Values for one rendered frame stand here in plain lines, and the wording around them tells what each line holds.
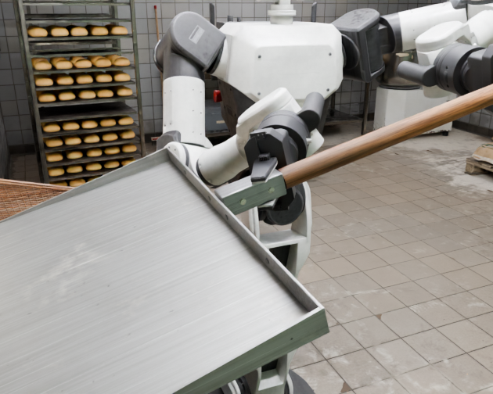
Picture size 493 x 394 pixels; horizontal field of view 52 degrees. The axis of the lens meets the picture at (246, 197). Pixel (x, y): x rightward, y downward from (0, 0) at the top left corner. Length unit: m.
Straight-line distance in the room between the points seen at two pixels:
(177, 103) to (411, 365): 1.68
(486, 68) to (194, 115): 0.55
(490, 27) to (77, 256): 0.92
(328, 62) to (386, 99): 4.83
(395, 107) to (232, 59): 4.92
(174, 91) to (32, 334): 0.64
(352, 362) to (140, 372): 1.91
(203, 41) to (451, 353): 1.85
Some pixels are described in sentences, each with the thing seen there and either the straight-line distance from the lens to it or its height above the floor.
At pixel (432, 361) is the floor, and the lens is 2.44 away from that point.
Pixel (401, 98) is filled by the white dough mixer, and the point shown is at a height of 0.48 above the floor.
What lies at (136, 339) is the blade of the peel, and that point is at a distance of 0.51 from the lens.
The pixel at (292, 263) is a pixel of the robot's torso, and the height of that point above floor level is 0.79.
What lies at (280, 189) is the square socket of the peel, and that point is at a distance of 0.68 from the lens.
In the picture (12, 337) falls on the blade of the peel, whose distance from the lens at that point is 0.61.
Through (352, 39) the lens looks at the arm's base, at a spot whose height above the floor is 1.37.
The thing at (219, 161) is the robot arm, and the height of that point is 1.17.
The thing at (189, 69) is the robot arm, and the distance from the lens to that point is 1.10.
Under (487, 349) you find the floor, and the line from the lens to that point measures 2.60.
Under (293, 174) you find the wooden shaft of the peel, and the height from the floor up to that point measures 1.23.
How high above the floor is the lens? 1.44
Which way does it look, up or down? 21 degrees down
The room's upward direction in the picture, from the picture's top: straight up
